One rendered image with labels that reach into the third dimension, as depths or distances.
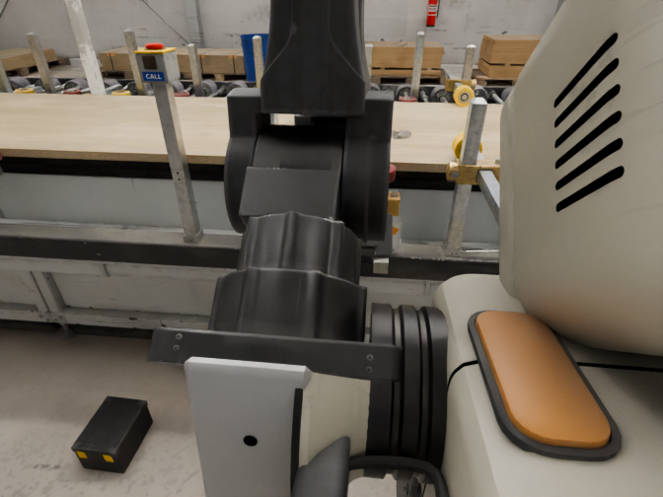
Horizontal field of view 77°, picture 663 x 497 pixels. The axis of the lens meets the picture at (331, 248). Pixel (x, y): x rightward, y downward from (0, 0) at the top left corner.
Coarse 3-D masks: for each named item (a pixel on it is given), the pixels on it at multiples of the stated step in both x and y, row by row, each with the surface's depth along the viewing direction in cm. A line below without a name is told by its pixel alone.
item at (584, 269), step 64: (576, 0) 15; (640, 0) 11; (576, 64) 14; (640, 64) 11; (512, 128) 22; (576, 128) 15; (640, 128) 11; (512, 192) 21; (576, 192) 14; (640, 192) 11; (512, 256) 21; (576, 256) 14; (640, 256) 11; (576, 320) 15; (640, 320) 11
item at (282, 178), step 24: (264, 144) 26; (288, 144) 26; (312, 144) 26; (336, 144) 25; (264, 168) 24; (288, 168) 25; (312, 168) 25; (336, 168) 25; (264, 192) 23; (288, 192) 23; (312, 192) 23; (336, 192) 23; (240, 216) 23; (336, 216) 24
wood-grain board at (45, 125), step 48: (0, 96) 196; (48, 96) 196; (96, 96) 196; (144, 96) 196; (0, 144) 138; (48, 144) 138; (96, 144) 138; (144, 144) 138; (192, 144) 138; (432, 144) 138
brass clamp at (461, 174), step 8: (456, 160) 107; (480, 160) 106; (488, 160) 106; (448, 168) 106; (456, 168) 104; (464, 168) 103; (472, 168) 103; (480, 168) 103; (488, 168) 103; (496, 168) 103; (448, 176) 106; (456, 176) 104; (464, 176) 104; (472, 176) 104; (496, 176) 104
